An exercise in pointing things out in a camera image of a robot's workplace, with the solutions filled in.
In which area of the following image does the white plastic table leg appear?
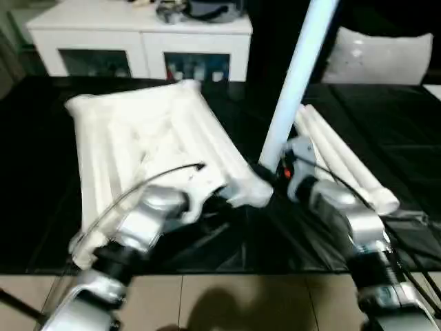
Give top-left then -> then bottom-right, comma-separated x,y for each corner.
302,104 -> 401,214
298,107 -> 380,208
294,112 -> 334,173
258,0 -> 342,170

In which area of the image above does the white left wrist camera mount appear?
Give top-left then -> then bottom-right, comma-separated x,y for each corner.
182,185 -> 225,225

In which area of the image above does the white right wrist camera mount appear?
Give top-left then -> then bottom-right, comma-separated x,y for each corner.
281,135 -> 320,203

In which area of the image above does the white cabinet with glass doors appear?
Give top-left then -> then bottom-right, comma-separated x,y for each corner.
25,13 -> 252,82

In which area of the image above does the black sofa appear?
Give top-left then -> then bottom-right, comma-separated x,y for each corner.
247,0 -> 441,83

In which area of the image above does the black work mat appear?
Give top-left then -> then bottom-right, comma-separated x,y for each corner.
0,77 -> 441,277

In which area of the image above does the black table frame leg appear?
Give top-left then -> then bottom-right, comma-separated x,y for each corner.
0,288 -> 45,320

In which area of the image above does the grey curtain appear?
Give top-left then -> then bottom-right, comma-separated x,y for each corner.
0,0 -> 28,97

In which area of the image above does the light grey pillow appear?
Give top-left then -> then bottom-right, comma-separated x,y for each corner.
322,26 -> 434,86

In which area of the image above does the white flat board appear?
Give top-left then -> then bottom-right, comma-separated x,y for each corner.
422,83 -> 441,104

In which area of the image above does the white plastic table top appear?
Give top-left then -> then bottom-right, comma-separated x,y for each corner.
64,79 -> 275,272

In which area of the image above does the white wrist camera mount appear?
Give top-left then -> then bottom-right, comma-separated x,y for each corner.
182,185 -> 225,225
281,135 -> 320,203

